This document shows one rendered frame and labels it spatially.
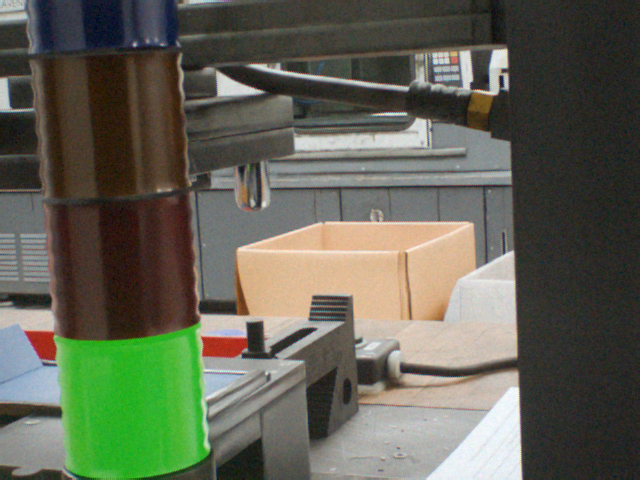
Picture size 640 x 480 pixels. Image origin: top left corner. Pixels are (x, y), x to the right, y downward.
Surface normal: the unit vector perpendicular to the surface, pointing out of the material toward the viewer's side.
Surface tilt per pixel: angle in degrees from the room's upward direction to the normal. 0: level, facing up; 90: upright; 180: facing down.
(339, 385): 90
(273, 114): 90
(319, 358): 90
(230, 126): 90
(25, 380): 0
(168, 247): 104
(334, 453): 0
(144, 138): 76
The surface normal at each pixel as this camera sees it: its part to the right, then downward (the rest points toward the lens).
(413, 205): -0.42, 0.14
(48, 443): -0.06, -0.99
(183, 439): 0.72, -0.20
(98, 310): -0.18, -0.10
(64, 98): -0.43, -0.10
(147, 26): 0.66, 0.30
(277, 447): 0.93, 0.00
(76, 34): -0.16, 0.38
